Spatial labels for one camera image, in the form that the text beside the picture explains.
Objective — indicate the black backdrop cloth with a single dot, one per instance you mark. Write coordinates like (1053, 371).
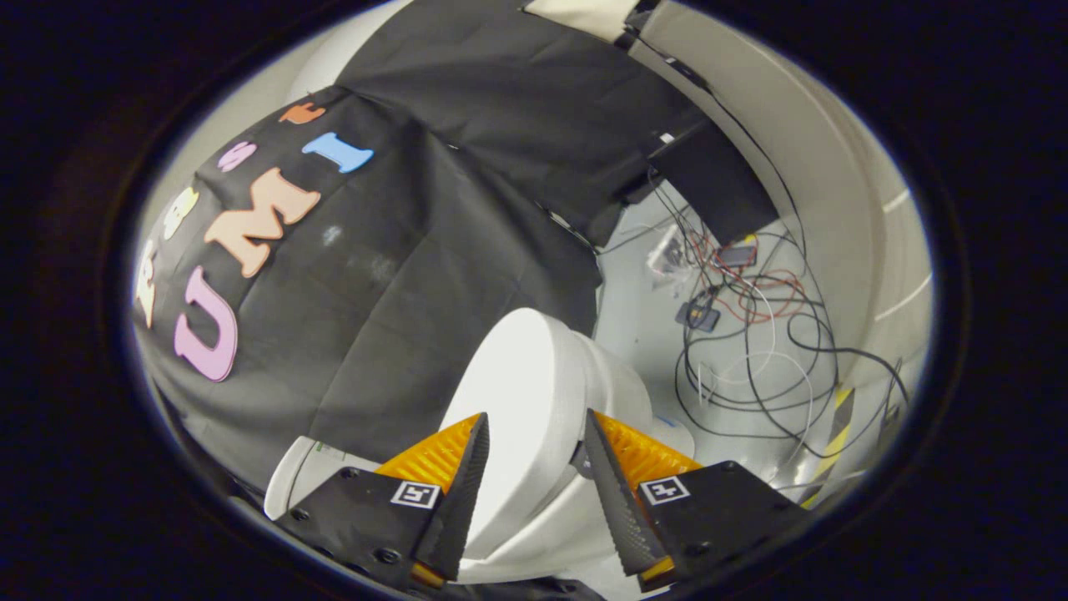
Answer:
(400, 250)

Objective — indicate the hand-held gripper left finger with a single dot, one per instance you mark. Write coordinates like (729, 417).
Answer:
(463, 501)

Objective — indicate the yellow black hazard tape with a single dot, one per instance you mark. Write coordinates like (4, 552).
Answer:
(838, 426)

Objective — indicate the small orange-edged electronic device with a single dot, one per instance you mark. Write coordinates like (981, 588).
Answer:
(737, 255)

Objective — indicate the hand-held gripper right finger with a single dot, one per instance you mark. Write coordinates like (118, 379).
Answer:
(613, 501)

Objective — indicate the clear plastic bag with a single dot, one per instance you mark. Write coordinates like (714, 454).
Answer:
(667, 255)

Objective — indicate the dark blue electronic box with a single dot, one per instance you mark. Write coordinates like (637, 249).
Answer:
(697, 316)

